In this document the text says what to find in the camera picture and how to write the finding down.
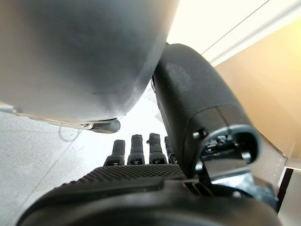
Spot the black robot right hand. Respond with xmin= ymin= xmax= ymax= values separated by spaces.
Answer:
xmin=17 ymin=43 xmax=282 ymax=226

